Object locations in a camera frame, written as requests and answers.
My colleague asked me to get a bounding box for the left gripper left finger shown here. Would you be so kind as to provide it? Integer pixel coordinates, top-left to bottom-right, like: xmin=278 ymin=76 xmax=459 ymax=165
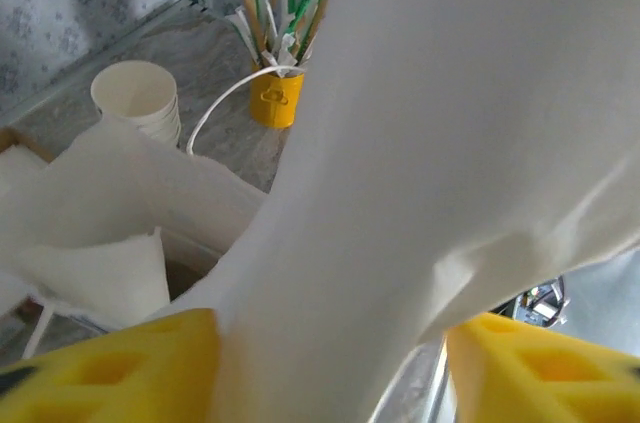
xmin=0 ymin=307 xmax=221 ymax=423

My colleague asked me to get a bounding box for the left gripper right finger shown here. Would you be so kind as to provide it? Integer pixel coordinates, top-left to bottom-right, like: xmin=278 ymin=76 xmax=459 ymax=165
xmin=447 ymin=312 xmax=640 ymax=423

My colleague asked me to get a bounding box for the white paper bag with handles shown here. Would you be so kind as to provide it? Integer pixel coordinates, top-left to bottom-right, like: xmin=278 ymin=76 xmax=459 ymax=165
xmin=0 ymin=0 xmax=640 ymax=423

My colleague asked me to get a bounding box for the white napkin stack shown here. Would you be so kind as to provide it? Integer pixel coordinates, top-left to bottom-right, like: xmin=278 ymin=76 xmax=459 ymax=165
xmin=0 ymin=142 xmax=51 ymax=204

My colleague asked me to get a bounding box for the nested white paper cups stack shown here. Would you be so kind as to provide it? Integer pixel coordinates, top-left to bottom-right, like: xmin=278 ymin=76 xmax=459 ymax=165
xmin=90 ymin=60 xmax=182 ymax=147

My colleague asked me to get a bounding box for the yellow tin holder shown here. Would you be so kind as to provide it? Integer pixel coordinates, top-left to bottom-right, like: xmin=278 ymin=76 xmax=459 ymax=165
xmin=248 ymin=67 xmax=305 ymax=130

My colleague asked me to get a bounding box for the paper-wrapped white straw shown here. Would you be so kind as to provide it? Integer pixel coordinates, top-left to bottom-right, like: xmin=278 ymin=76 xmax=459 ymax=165
xmin=294 ymin=0 xmax=331 ymax=67
xmin=223 ymin=11 xmax=271 ymax=69

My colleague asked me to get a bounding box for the wooden stir stick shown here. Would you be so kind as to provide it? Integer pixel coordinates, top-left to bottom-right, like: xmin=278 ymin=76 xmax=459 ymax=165
xmin=237 ymin=0 xmax=271 ymax=57

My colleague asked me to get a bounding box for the aluminium back rail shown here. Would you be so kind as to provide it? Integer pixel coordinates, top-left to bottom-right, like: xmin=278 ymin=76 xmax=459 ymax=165
xmin=0 ymin=0 xmax=201 ymax=129

